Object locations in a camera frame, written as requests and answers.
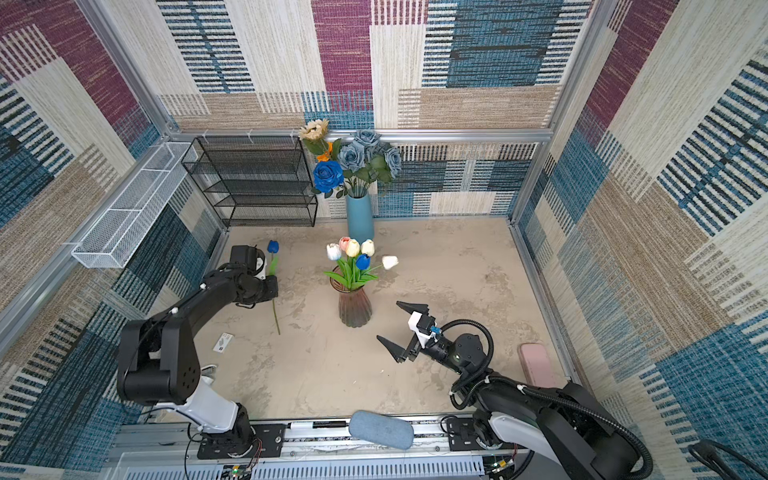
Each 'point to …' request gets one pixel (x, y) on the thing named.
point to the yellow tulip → (352, 250)
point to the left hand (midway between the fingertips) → (273, 286)
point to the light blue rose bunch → (368, 159)
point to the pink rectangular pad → (539, 365)
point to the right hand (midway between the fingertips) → (389, 320)
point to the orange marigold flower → (325, 157)
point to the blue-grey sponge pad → (390, 431)
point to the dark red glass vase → (354, 305)
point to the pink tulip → (344, 242)
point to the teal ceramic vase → (360, 218)
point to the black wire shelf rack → (256, 180)
